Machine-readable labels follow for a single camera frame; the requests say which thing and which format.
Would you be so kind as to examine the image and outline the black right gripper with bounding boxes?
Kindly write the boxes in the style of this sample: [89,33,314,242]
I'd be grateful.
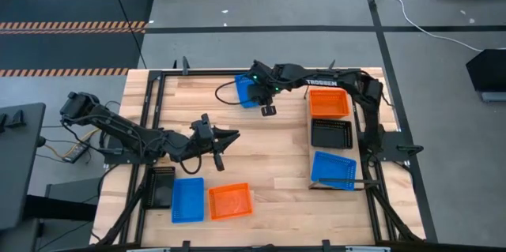
[247,59,285,118]

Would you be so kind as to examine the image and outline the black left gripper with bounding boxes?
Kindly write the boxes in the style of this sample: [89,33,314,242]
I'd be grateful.
[189,112,241,173]

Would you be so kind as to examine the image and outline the blue plastic basket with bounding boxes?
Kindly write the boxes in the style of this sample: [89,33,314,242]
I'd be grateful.
[310,150,357,192]
[171,177,206,224]
[234,73,262,109]

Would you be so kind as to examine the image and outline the orange plastic basket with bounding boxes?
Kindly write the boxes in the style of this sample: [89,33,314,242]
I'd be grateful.
[308,88,352,120]
[207,182,255,221]

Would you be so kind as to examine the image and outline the black plastic basket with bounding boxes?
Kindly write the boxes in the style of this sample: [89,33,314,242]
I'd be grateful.
[310,118,353,150]
[142,166,176,210]

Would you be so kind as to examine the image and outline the wooden shelf with black legs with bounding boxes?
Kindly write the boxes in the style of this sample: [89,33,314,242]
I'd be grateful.
[303,79,383,197]

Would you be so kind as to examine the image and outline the silver aluminium bar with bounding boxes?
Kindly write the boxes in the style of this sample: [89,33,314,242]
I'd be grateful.
[346,246,391,252]
[126,246,172,252]

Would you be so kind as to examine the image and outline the black power adapter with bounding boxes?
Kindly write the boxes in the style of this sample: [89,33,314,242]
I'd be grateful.
[62,141,90,164]

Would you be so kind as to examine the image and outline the dark desk base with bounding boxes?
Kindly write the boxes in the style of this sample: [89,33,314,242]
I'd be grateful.
[23,176,103,222]

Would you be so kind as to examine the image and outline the black hazard-striped floor mat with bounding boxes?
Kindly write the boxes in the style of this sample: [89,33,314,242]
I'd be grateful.
[0,0,157,78]

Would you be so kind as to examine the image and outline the black desk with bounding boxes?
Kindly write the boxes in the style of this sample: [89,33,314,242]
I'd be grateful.
[0,103,47,231]

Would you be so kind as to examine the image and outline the black floor-standing equipment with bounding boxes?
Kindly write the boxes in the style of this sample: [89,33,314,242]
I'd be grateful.
[465,48,506,103]

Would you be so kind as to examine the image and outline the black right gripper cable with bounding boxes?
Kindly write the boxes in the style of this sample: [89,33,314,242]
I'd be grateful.
[214,81,254,106]

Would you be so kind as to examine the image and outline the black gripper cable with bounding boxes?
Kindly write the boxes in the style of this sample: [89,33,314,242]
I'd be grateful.
[214,81,254,106]
[179,156,202,175]

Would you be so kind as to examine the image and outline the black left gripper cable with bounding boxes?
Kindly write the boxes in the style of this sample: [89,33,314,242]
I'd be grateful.
[179,156,202,175]

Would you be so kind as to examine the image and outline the thin yellow adapter cable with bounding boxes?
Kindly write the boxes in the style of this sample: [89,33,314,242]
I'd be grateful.
[43,127,102,158]

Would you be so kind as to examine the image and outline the long thin black floor cable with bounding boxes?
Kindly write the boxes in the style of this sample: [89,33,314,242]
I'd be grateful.
[105,0,148,70]

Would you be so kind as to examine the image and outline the white floor cable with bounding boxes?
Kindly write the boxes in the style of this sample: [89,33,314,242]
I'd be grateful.
[381,0,485,53]

